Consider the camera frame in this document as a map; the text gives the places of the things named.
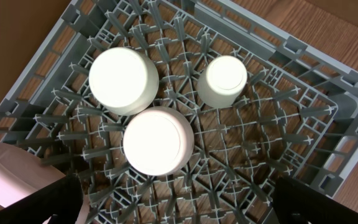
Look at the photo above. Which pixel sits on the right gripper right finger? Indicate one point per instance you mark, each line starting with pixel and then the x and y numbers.
pixel 294 202

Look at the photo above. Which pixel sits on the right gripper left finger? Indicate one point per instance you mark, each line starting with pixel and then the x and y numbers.
pixel 59 202

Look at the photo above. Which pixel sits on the large white plate with rice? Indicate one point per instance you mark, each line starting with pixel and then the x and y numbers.
pixel 21 174

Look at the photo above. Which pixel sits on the small white bowl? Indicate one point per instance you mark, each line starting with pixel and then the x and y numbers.
pixel 158 141

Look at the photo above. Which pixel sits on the small white cup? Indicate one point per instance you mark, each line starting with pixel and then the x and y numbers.
pixel 222 81

